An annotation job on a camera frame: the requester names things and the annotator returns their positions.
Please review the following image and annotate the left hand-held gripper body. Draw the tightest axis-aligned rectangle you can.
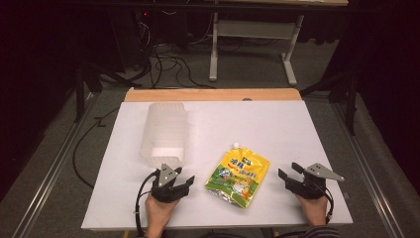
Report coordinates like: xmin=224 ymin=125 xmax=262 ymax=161
xmin=151 ymin=163 xmax=186 ymax=203

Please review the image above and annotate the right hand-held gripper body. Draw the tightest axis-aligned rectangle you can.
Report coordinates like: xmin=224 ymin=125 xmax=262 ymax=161
xmin=284 ymin=163 xmax=346 ymax=200

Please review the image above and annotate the person's left hand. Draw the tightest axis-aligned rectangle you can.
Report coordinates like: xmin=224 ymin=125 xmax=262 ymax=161
xmin=145 ymin=192 xmax=181 ymax=232

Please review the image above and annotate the person's right hand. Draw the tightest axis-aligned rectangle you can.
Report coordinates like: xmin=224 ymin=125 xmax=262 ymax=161
xmin=294 ymin=191 xmax=329 ymax=228

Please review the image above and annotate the clear plastic container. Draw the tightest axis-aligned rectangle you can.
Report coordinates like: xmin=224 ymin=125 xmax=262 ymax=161
xmin=138 ymin=101 xmax=190 ymax=171

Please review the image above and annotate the white table sheet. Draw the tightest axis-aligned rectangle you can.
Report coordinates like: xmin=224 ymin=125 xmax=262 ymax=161
xmin=80 ymin=100 xmax=354 ymax=231

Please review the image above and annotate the yellow spouted snack pouch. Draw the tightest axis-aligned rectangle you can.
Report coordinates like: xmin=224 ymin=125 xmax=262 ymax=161
xmin=204 ymin=142 xmax=271 ymax=210

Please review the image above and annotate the black metal stand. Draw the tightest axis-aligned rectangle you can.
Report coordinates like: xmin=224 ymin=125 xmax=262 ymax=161
xmin=299 ymin=70 xmax=361 ymax=137
xmin=72 ymin=60 xmax=103 ymax=124

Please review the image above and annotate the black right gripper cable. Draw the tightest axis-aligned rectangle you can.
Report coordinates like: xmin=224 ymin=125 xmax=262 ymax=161
xmin=313 ymin=182 xmax=335 ymax=226

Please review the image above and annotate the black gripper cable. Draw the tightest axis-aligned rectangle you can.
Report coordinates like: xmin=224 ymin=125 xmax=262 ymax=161
xmin=134 ymin=170 xmax=161 ymax=238
xmin=313 ymin=182 xmax=335 ymax=226

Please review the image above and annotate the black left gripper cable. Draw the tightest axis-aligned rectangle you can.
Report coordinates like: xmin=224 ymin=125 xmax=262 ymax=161
xmin=134 ymin=170 xmax=161 ymax=238

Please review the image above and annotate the aluminium floor rail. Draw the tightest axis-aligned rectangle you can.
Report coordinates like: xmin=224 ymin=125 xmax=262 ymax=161
xmin=11 ymin=92 xmax=100 ymax=238
xmin=331 ymin=102 xmax=405 ymax=238

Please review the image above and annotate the black floor cable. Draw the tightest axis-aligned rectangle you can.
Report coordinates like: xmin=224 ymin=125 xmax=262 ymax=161
xmin=71 ymin=107 xmax=121 ymax=190

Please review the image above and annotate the bundle of black cables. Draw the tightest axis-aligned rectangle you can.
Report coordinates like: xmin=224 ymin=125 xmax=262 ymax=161
xmin=133 ymin=19 xmax=217 ymax=90

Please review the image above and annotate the white metal desk frame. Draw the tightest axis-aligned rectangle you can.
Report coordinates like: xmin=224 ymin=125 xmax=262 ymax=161
xmin=208 ymin=12 xmax=305 ymax=87

